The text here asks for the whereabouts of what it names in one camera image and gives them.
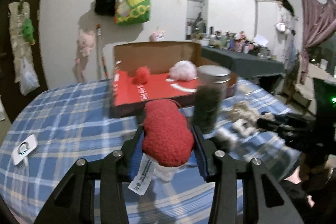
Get pink spotted plush toy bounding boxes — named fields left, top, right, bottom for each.
left=149, top=26, right=165, bottom=42

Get white wardrobe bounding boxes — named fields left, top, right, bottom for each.
left=255, top=0, right=292, bottom=64

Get large glass jar dark contents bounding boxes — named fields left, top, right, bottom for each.
left=197, top=65, right=231, bottom=100

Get cardboard box red interior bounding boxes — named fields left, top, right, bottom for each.
left=110, top=40, right=238, bottom=118

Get plastic bag on door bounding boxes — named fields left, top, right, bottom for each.
left=19, top=57, right=40, bottom=96

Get pink plush toy on wall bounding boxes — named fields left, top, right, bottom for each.
left=77, top=30, right=96, bottom=57

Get coral mesh bath pouf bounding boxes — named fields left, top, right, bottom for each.
left=133, top=66, right=151, bottom=85

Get green plush on door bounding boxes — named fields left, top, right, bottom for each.
left=21, top=19, right=35, bottom=45

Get dark green covered side table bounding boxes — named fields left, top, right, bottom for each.
left=201, top=46, right=285, bottom=79

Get black scrunchie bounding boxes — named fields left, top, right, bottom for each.
left=193, top=85, right=222, bottom=134

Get orange handled stick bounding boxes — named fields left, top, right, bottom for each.
left=96, top=24, right=109, bottom=79

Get wall mirror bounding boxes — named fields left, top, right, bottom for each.
left=186, top=0, right=209, bottom=40

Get white charger device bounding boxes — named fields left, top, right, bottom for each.
left=11, top=134, right=38, bottom=165

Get white sachet bag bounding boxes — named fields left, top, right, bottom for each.
left=154, top=163, right=180, bottom=183

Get white fluffy scrunchie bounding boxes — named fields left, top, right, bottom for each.
left=211, top=128, right=239, bottom=153

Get beige crochet scrunchie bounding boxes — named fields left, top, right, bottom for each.
left=229, top=101, right=275, bottom=123

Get hanging door organizer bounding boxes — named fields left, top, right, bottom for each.
left=9, top=2, right=33, bottom=83

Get red heart plush sponge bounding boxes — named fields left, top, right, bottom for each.
left=142, top=99, right=194, bottom=167

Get white cloth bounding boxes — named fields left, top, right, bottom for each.
left=232, top=119, right=257, bottom=138

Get dark wooden door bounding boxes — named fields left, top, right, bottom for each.
left=1, top=0, right=48, bottom=122

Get white mesh bath pouf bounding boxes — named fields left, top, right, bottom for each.
left=169, top=60, right=197, bottom=81

